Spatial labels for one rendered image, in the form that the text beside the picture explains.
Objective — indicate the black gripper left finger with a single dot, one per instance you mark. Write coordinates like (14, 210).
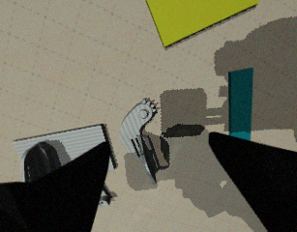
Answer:
(65, 200)

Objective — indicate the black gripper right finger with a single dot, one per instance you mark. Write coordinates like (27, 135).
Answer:
(265, 175)

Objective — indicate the dark teal rectangular bar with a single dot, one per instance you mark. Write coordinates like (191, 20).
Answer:
(240, 103)

